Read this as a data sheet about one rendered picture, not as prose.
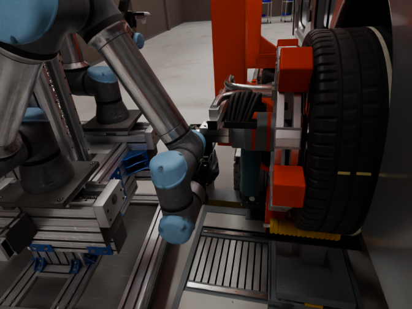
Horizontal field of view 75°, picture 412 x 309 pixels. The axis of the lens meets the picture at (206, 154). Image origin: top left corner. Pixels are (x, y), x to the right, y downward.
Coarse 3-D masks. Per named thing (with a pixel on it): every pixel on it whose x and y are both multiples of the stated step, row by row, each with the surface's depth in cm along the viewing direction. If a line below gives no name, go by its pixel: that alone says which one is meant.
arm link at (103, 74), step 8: (88, 72) 113; (96, 72) 112; (104, 72) 113; (112, 72) 115; (88, 80) 115; (96, 80) 112; (104, 80) 113; (112, 80) 115; (88, 88) 116; (96, 88) 115; (104, 88) 114; (112, 88) 116; (96, 96) 117; (104, 96) 116; (112, 96) 117; (120, 96) 122
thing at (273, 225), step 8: (264, 224) 103; (272, 224) 100; (280, 224) 100; (288, 224) 100; (272, 232) 101; (280, 232) 100; (288, 232) 99; (296, 232) 99; (304, 232) 98; (312, 232) 97; (320, 232) 97; (336, 240) 97
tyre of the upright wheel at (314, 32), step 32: (320, 32) 74; (352, 32) 72; (384, 32) 71; (320, 64) 66; (352, 64) 63; (384, 64) 62; (320, 96) 63; (352, 96) 61; (384, 96) 60; (320, 128) 62; (352, 128) 61; (384, 128) 59; (320, 160) 63; (352, 160) 62; (320, 192) 66; (352, 192) 64; (320, 224) 77; (352, 224) 72
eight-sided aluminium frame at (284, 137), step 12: (300, 96) 70; (300, 108) 69; (276, 120) 71; (300, 120) 68; (276, 132) 68; (288, 132) 68; (300, 132) 67; (276, 144) 69; (288, 144) 68; (300, 144) 68; (276, 156) 71
